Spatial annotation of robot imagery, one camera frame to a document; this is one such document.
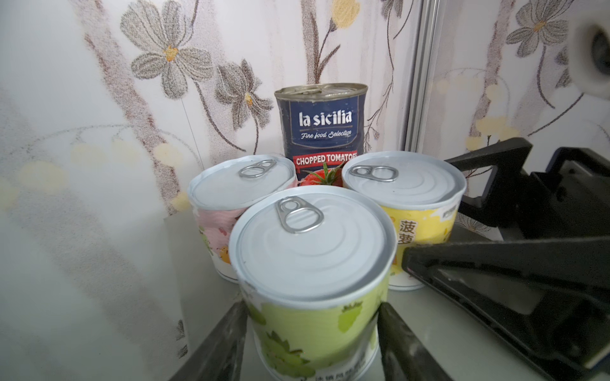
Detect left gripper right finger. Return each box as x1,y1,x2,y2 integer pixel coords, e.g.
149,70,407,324
377,302,453,381

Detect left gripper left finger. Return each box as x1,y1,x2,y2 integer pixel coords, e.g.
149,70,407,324
170,301,248,381

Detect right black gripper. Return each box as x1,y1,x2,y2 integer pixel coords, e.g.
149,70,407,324
401,137,609,380

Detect yellow label can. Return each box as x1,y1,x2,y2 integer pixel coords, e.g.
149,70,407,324
342,151,467,291

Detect green label can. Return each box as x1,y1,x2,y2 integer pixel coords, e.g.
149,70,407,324
229,186,397,380

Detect pink white can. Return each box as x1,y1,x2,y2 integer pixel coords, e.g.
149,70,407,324
187,155,298,284

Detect blue red tomato can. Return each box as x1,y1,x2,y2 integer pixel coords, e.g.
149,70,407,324
275,83,369,180

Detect grey metal cabinet box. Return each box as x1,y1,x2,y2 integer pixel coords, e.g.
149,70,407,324
164,212,543,380

